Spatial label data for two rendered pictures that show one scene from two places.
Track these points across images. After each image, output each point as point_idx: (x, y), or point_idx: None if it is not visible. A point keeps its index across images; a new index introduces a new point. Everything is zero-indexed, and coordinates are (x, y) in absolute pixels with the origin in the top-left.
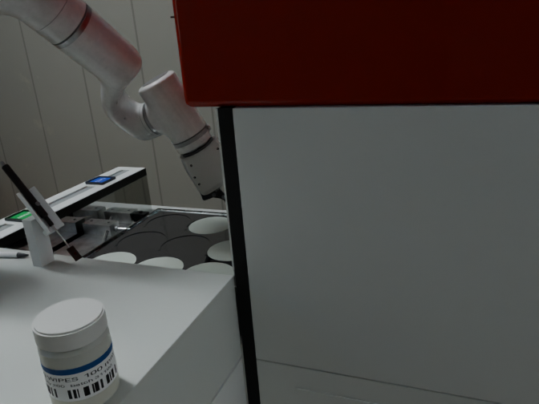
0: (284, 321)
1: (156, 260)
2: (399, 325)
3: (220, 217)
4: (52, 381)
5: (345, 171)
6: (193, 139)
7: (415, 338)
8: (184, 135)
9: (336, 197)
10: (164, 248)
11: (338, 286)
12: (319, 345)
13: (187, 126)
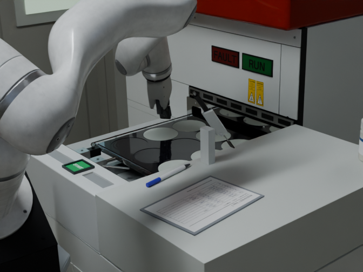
0: None
1: (197, 155)
2: (353, 119)
3: (152, 129)
4: None
5: (342, 49)
6: (170, 66)
7: (356, 122)
8: (168, 63)
9: (338, 63)
10: (180, 150)
11: (335, 109)
12: None
13: (169, 56)
